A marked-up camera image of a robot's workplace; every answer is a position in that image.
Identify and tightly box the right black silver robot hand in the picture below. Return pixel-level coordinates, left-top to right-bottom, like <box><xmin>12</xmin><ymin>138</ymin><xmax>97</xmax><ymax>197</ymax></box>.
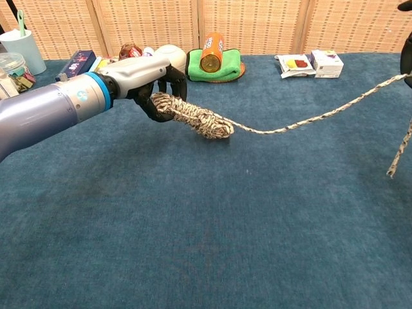
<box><xmin>397</xmin><ymin>0</ymin><xmax>412</xmax><ymax>89</ymax></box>

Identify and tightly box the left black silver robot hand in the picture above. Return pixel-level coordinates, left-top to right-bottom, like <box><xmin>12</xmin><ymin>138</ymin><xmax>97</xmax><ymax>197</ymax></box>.
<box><xmin>98</xmin><ymin>56</ymin><xmax>188</xmax><ymax>124</ymax></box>

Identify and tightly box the beige speckled braided rope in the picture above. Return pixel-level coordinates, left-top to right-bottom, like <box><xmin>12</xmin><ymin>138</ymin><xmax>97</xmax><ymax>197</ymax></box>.
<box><xmin>150</xmin><ymin>72</ymin><xmax>412</xmax><ymax>180</ymax></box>

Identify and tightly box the orange bottle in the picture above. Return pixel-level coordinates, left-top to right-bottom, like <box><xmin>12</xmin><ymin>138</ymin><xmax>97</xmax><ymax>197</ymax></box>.
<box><xmin>199</xmin><ymin>32</ymin><xmax>225</xmax><ymax>73</ymax></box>

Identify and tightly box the honey bottle yellow cap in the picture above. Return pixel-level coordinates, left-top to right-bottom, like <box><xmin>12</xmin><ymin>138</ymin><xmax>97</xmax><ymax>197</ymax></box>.
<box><xmin>118</xmin><ymin>43</ymin><xmax>144</xmax><ymax>61</ymax></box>

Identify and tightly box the yellow razor blister pack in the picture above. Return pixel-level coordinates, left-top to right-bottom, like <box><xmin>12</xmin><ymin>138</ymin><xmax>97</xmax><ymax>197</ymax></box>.
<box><xmin>96</xmin><ymin>57</ymin><xmax>120</xmax><ymax>70</ymax></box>

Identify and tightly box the white upturned bowl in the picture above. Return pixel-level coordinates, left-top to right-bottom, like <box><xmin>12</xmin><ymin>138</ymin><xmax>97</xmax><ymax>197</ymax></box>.
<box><xmin>153</xmin><ymin>44</ymin><xmax>187</xmax><ymax>77</ymax></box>

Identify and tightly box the light blue toothbrush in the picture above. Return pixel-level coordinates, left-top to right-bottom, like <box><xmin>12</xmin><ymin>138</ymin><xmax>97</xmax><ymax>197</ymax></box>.
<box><xmin>88</xmin><ymin>56</ymin><xmax>103</xmax><ymax>73</ymax></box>

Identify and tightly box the bamboo folding screen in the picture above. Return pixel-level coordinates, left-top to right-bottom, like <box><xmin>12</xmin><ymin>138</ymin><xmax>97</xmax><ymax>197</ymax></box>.
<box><xmin>0</xmin><ymin>0</ymin><xmax>412</xmax><ymax>61</ymax></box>

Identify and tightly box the green folded cloth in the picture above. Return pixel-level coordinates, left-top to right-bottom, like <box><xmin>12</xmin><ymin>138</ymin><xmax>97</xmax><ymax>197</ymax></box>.
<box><xmin>185</xmin><ymin>48</ymin><xmax>242</xmax><ymax>82</ymax></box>

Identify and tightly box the dark blue rectangular box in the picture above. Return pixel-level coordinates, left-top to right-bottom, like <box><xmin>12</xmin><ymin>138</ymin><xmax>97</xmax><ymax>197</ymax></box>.
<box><xmin>55</xmin><ymin>50</ymin><xmax>97</xmax><ymax>82</ymax></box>

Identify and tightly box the small white purple carton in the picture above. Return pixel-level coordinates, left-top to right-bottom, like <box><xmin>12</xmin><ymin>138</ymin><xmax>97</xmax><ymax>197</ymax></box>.
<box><xmin>310</xmin><ymin>49</ymin><xmax>344</xmax><ymax>79</ymax></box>

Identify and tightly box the round wooden coaster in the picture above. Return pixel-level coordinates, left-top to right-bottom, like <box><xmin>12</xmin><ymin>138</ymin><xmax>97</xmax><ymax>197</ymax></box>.
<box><xmin>205</xmin><ymin>62</ymin><xmax>247</xmax><ymax>84</ymax></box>

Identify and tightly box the white snack packet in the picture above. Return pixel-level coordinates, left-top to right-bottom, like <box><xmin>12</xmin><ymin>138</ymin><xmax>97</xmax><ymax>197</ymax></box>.
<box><xmin>274</xmin><ymin>53</ymin><xmax>318</xmax><ymax>79</ymax></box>

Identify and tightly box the light blue plastic cup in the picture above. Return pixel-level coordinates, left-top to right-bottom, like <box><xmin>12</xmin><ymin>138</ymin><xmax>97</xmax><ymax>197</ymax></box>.
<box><xmin>0</xmin><ymin>29</ymin><xmax>48</xmax><ymax>75</ymax></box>

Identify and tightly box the clear jar with clips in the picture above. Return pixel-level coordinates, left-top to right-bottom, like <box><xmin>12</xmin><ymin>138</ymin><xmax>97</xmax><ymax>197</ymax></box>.
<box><xmin>0</xmin><ymin>51</ymin><xmax>37</xmax><ymax>93</ymax></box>

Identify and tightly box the green plastic spoon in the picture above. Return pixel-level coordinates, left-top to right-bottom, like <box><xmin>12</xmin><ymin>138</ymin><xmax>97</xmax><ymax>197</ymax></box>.
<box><xmin>16</xmin><ymin>9</ymin><xmax>26</xmax><ymax>38</ymax></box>

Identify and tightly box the white sugar bag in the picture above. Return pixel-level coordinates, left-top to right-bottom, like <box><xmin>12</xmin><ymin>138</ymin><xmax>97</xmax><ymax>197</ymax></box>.
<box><xmin>0</xmin><ymin>69</ymin><xmax>19</xmax><ymax>100</ymax></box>

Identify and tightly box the blue carpet table mat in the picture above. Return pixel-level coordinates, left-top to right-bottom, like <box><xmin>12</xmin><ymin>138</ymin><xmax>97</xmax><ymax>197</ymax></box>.
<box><xmin>0</xmin><ymin>53</ymin><xmax>412</xmax><ymax>309</ymax></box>

